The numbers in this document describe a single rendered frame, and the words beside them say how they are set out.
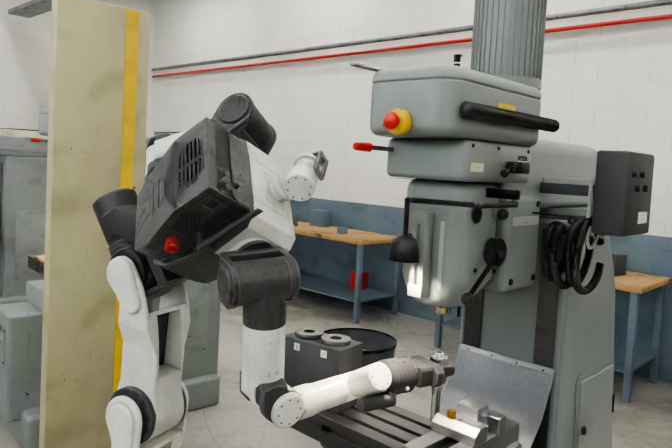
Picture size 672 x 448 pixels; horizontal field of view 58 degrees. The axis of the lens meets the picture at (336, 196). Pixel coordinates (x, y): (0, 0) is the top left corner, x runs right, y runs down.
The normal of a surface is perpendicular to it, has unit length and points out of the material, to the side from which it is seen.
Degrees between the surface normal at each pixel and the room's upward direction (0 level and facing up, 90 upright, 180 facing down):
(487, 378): 64
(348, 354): 90
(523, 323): 90
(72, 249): 90
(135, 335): 115
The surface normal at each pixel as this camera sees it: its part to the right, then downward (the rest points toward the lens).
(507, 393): -0.59, -0.46
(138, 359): -0.44, 0.02
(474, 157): 0.72, 0.07
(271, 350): 0.57, 0.20
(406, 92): -0.69, 0.00
